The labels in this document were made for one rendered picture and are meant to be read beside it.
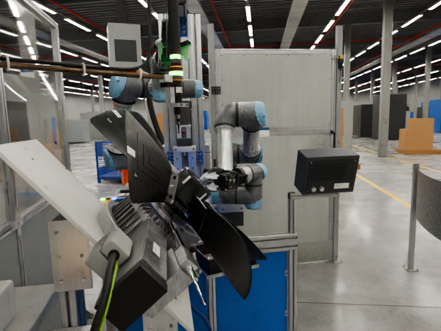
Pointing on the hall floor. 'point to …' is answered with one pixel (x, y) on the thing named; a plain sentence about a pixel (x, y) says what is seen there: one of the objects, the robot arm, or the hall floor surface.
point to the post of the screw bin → (211, 303)
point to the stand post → (72, 303)
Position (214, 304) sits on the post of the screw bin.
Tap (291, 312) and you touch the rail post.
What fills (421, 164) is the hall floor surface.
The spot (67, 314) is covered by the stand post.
